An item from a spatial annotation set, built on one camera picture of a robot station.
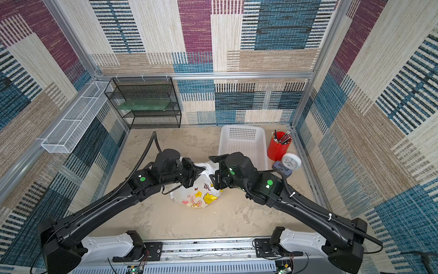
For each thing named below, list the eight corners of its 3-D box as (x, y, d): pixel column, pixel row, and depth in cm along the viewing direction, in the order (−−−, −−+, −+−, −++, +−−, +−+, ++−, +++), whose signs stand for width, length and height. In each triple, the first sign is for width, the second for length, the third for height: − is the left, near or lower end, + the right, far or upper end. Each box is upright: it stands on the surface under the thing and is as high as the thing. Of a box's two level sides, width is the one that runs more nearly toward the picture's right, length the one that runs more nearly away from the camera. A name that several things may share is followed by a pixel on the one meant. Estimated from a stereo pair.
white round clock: (279, 170, 103) (284, 159, 94) (280, 163, 106) (285, 152, 97) (294, 173, 101) (301, 163, 92) (294, 166, 104) (301, 155, 95)
